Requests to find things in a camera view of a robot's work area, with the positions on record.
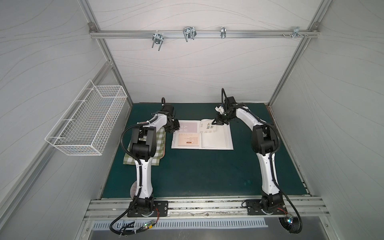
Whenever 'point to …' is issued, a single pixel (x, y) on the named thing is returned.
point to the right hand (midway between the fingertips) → (212, 122)
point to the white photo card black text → (207, 127)
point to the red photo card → (188, 127)
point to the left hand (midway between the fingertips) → (178, 128)
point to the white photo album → (202, 134)
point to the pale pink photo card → (188, 139)
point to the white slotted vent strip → (183, 223)
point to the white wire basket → (87, 123)
